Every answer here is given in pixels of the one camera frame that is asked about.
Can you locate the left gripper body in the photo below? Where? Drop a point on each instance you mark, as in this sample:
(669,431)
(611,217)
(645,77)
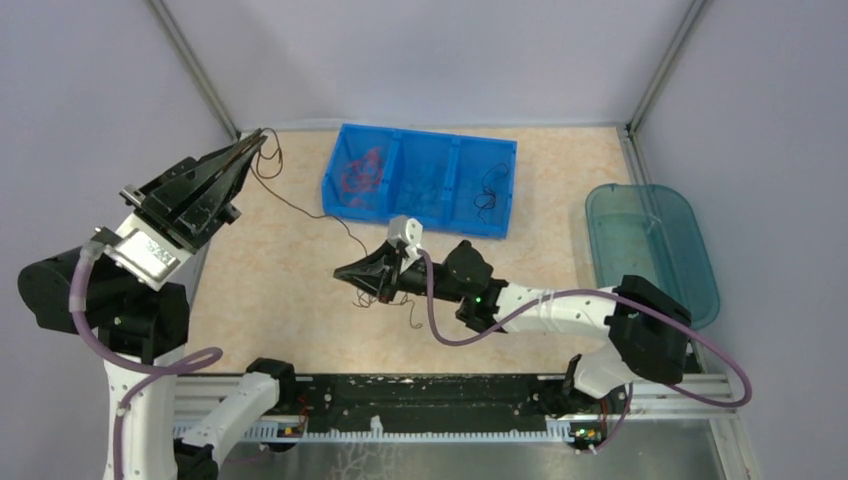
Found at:
(157,206)

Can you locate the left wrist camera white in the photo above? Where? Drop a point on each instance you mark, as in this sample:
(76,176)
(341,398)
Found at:
(146,255)

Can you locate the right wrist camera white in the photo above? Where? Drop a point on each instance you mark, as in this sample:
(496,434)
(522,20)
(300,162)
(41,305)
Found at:
(405,233)

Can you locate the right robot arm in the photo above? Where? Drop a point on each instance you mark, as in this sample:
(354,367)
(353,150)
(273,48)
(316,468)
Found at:
(642,330)

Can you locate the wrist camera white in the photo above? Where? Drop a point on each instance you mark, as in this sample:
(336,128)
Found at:
(146,255)
(405,233)

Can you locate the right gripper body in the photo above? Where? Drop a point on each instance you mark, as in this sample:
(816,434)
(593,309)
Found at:
(413,279)

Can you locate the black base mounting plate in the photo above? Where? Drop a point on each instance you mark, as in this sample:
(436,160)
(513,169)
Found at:
(419,421)

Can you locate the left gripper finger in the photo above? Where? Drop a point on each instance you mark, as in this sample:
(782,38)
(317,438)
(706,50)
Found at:
(208,208)
(222,172)

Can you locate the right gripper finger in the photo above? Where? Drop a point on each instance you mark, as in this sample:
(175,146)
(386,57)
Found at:
(373,278)
(388,254)

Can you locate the teal translucent plastic tray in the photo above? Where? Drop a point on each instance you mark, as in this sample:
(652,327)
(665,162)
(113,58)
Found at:
(651,231)

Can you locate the blue three-compartment plastic bin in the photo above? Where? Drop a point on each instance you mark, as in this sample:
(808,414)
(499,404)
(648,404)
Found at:
(448,182)

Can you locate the aluminium frame rail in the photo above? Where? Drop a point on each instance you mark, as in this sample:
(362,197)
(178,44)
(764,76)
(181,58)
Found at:
(662,397)

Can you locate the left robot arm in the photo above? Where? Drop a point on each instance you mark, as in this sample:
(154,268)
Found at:
(117,292)

